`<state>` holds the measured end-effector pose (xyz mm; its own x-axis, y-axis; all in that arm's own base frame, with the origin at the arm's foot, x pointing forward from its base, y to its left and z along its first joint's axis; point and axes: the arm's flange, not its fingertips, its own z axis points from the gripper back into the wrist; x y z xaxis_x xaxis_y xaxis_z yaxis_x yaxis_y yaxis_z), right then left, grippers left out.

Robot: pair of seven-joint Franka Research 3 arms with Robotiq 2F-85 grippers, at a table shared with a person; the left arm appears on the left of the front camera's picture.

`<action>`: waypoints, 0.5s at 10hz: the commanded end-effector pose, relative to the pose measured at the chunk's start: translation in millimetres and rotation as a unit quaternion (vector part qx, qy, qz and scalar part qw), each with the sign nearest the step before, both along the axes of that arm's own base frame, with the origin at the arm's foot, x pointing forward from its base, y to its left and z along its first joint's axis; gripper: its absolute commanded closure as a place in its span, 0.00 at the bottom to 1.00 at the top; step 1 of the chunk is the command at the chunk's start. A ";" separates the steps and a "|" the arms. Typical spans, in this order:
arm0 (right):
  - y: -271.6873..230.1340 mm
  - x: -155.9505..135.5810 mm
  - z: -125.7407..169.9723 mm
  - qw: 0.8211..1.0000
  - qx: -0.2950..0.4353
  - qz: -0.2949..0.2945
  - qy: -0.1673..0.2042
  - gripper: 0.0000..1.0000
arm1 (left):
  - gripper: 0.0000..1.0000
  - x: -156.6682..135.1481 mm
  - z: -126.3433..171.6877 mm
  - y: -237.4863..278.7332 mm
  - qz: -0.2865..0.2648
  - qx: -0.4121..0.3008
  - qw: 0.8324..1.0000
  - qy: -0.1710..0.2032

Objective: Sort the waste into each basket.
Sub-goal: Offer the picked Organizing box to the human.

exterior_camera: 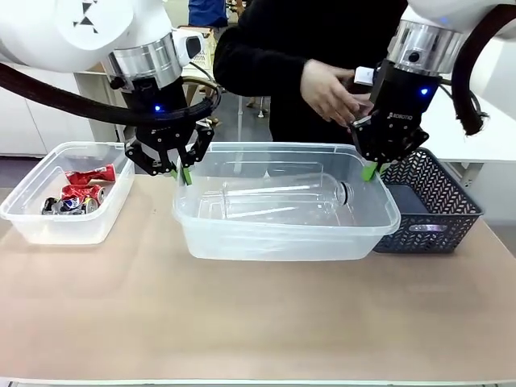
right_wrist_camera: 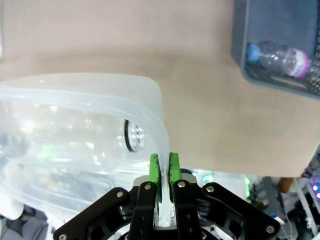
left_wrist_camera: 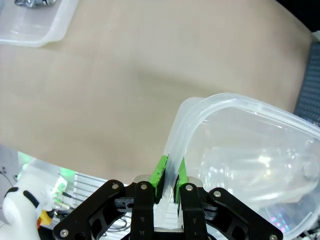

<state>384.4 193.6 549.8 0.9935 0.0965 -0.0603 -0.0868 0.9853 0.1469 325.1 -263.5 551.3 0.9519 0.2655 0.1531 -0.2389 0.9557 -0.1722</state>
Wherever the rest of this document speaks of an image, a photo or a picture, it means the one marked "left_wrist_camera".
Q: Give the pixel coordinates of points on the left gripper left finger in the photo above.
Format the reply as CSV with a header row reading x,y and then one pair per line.
x,y
143,212

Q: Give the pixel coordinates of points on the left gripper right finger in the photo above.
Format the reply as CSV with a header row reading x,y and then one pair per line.
x,y
192,215

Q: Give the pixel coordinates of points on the clear plastic bin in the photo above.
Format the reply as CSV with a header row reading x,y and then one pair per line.
x,y
30,30
190,130

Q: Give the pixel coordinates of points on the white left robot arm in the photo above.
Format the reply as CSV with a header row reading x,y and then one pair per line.
x,y
17,212

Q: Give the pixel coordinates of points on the yellow red button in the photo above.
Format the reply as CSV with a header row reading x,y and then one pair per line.
x,y
44,217

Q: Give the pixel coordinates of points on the black plastic lattice crate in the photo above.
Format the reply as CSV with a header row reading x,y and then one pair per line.
x,y
311,80

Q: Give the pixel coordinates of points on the crushed metal can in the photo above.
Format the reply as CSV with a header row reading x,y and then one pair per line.
x,y
32,2

